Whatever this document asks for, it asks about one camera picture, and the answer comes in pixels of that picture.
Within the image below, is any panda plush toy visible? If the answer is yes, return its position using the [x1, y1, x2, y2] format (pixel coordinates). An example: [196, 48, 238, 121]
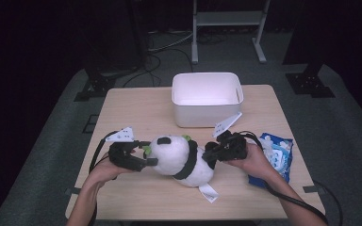
[142, 134, 220, 204]

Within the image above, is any blue wet wipes packet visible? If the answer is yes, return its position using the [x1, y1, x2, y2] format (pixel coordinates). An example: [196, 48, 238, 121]
[248, 132, 294, 189]

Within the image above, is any black stand base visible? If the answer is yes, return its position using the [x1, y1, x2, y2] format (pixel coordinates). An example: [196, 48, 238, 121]
[285, 61, 336, 99]
[74, 67, 118, 103]

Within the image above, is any white plastic storage bin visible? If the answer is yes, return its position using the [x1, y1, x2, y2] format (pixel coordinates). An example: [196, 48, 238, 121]
[171, 72, 244, 128]

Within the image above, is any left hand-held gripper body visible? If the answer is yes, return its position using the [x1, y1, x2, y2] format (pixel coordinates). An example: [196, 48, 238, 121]
[106, 126, 143, 172]

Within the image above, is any white metal stand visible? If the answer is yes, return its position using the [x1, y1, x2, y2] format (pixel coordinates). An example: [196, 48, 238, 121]
[190, 0, 272, 65]

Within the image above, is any person's right hand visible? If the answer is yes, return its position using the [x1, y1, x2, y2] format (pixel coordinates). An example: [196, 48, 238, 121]
[224, 142, 279, 184]

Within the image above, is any right hand-held gripper black cable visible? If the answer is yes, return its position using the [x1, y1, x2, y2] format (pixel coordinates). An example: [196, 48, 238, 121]
[238, 130, 330, 226]

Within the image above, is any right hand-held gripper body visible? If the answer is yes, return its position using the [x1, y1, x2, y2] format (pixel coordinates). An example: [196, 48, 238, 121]
[212, 111, 249, 163]

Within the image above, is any person's left hand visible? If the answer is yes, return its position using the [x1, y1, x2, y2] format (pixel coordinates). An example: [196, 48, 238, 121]
[89, 150, 137, 186]

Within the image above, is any thin black floor cable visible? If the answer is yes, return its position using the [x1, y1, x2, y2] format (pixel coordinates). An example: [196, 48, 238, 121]
[313, 179, 344, 226]

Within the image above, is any black square floor frame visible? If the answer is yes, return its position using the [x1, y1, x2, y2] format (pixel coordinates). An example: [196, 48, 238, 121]
[82, 114, 99, 135]

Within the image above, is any grey floor cable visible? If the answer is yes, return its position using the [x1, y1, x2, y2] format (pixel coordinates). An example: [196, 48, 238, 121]
[147, 30, 196, 53]

